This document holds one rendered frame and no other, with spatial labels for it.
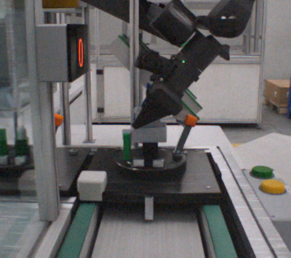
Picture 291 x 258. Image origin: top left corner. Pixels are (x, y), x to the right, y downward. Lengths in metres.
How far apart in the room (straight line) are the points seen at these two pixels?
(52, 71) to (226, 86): 4.35
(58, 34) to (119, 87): 4.26
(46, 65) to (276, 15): 9.17
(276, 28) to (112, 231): 9.06
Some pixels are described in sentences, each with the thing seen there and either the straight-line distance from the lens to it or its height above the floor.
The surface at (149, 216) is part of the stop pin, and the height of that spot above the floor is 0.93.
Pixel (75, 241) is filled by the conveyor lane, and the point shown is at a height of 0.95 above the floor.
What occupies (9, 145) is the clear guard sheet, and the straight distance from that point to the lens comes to 0.43.
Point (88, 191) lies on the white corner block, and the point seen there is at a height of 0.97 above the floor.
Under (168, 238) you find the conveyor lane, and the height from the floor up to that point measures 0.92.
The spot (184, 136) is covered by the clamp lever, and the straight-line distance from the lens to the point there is 0.73.
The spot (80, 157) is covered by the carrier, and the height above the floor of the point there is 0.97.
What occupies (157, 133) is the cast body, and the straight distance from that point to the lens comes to 0.71.
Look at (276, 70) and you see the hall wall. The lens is 9.64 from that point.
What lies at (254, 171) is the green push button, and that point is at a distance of 0.76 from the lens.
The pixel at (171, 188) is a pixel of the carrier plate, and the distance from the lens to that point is 0.66.
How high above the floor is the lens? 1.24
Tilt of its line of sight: 13 degrees down
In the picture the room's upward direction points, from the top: straight up
